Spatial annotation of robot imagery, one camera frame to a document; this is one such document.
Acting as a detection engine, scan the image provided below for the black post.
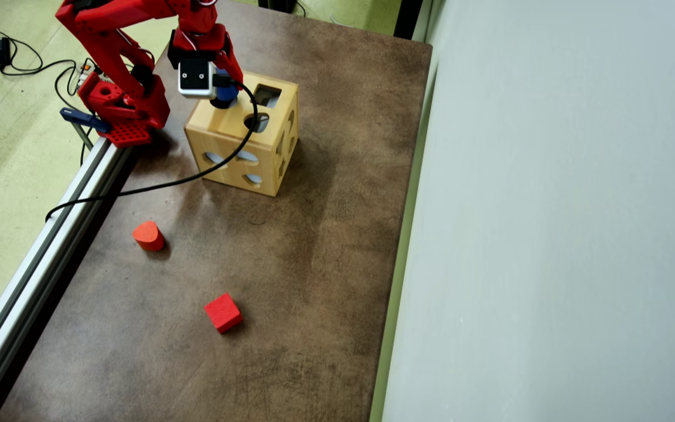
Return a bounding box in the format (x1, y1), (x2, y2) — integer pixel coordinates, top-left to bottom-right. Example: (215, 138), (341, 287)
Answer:
(393, 0), (426, 40)

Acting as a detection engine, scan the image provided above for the black floor device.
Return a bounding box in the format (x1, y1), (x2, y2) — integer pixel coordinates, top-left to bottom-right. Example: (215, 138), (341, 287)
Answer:
(257, 0), (298, 15)

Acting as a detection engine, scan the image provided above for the black floor cable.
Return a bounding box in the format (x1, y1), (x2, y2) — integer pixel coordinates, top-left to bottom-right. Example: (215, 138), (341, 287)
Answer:
(0, 26), (99, 168)

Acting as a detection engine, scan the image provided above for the aluminium profile rail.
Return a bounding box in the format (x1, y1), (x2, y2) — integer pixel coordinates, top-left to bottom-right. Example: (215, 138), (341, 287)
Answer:
(0, 138), (133, 411)

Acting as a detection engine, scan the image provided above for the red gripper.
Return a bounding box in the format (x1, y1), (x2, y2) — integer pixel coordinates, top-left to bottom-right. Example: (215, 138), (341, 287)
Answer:
(168, 26), (243, 89)

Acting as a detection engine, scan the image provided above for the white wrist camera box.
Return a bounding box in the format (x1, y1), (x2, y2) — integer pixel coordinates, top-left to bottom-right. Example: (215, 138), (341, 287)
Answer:
(178, 57), (217, 98)

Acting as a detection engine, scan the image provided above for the wooden shape sorter box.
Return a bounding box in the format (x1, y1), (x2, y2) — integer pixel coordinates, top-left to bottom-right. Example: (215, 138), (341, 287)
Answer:
(184, 70), (300, 198)

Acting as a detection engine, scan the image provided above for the red cube block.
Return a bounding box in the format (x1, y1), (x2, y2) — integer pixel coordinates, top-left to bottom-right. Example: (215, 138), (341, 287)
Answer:
(204, 293), (244, 335)

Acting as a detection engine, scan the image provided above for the red teardrop block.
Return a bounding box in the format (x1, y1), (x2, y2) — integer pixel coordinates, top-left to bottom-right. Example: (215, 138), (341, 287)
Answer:
(132, 220), (167, 253)

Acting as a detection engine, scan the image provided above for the blue cylinder block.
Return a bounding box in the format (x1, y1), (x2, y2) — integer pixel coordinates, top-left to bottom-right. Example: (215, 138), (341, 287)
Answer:
(210, 69), (240, 110)

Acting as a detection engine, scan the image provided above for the blue clamp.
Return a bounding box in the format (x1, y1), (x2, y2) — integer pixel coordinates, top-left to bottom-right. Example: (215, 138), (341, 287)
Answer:
(59, 107), (111, 134)

